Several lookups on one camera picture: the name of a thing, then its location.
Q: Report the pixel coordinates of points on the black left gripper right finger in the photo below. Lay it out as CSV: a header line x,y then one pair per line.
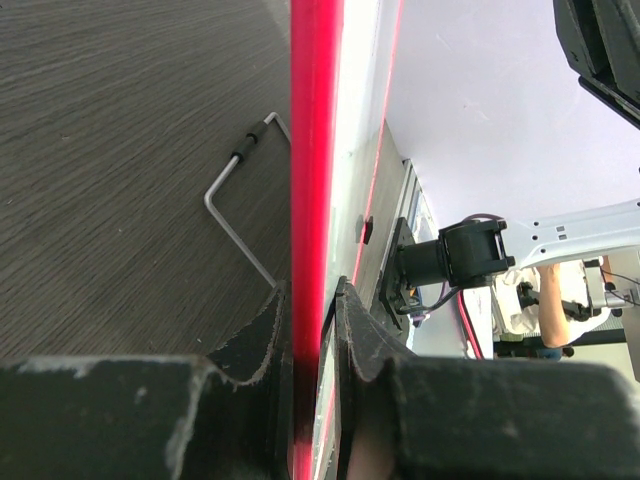
x,y
402,416

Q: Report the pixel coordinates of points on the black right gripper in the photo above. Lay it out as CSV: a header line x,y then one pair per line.
x,y
600,40

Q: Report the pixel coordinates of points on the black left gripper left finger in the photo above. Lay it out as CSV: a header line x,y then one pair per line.
x,y
226,415

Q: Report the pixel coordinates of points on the pink framed whiteboard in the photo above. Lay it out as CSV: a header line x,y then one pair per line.
x,y
342,60

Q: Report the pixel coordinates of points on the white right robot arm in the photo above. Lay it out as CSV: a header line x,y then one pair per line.
x,y
522,120

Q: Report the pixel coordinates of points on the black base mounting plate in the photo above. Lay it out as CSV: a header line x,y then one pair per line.
x,y
393,293

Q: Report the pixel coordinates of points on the person in white shirt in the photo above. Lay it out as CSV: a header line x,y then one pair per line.
x,y
555,284

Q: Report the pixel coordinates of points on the metal wire whiteboard stand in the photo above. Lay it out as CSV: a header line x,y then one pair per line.
x,y
248,199

